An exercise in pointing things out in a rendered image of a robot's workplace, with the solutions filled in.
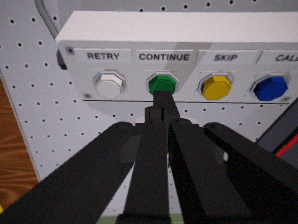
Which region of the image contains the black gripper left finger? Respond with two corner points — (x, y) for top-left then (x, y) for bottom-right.
(0, 90), (172, 224)

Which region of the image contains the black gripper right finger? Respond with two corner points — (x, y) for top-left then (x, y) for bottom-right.
(162, 90), (298, 224)

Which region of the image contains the white button panel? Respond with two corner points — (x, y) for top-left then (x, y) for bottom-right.
(35, 0), (298, 105)

